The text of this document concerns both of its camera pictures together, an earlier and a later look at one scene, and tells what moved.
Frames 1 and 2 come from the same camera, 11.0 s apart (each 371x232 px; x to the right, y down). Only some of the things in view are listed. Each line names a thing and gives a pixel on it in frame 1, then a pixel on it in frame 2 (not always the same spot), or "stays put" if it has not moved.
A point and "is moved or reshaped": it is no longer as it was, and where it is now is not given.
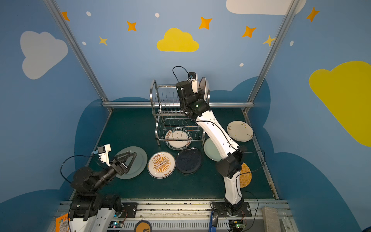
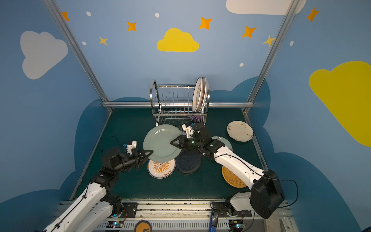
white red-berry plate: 240,131 stays put
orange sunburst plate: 207,98 stays put
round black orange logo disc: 143,226 stays put
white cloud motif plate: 203,85 is moved or reshaped
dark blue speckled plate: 188,160 stays put
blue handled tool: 213,224 stays put
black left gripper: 119,165 -> 136,158
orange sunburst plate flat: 161,165 stays put
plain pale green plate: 138,164 is moved or reshaped
